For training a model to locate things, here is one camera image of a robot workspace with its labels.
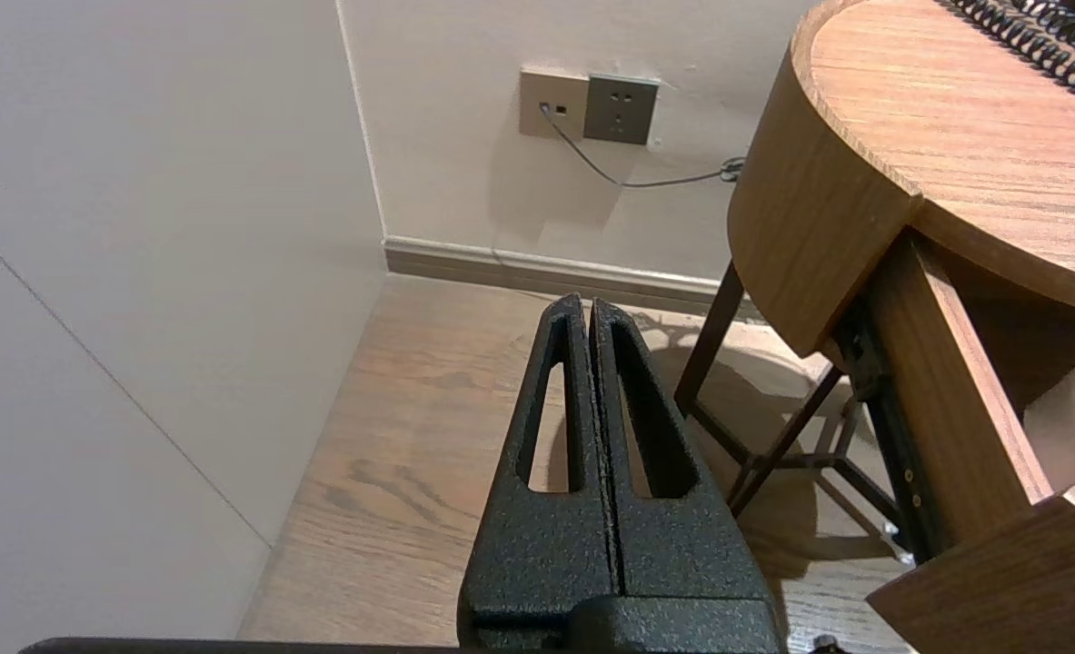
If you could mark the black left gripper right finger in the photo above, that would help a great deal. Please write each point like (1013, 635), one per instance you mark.
(691, 554)

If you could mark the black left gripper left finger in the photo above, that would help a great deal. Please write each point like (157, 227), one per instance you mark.
(537, 554)

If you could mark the curved wooden table drawer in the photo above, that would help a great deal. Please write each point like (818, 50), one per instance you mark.
(955, 409)

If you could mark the thin grey telephone line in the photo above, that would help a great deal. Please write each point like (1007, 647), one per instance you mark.
(628, 182)

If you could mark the round wooden side table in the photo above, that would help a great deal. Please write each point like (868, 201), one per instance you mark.
(910, 91)

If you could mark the wall skirting board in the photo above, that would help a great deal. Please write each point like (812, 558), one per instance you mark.
(546, 272)

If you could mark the grey wall power outlet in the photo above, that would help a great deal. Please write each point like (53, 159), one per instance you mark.
(622, 109)

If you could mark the beige wall data socket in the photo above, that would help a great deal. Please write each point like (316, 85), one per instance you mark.
(553, 100)

